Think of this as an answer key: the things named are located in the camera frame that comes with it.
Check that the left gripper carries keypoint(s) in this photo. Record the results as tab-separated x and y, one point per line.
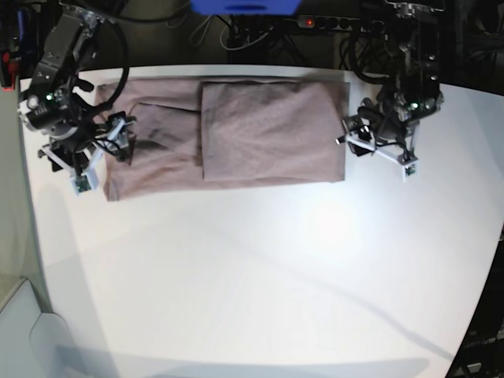
382	134

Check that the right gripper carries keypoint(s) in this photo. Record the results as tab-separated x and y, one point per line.
79	153

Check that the mauve t-shirt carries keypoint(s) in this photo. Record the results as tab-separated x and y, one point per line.
216	133

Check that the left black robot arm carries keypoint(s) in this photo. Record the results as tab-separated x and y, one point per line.
409	90

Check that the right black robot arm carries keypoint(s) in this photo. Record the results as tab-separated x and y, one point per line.
50	105

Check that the red black clamp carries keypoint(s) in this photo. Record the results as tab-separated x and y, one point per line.
9	69

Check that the blue box overhead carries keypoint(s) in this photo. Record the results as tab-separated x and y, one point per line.
245	7

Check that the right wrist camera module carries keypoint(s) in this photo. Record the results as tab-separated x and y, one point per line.
87	181

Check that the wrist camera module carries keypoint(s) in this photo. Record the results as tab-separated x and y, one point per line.
409	169
87	181

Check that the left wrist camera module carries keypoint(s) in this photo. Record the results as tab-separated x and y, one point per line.
409	169

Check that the white power strip red switch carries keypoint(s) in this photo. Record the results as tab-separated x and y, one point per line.
330	24

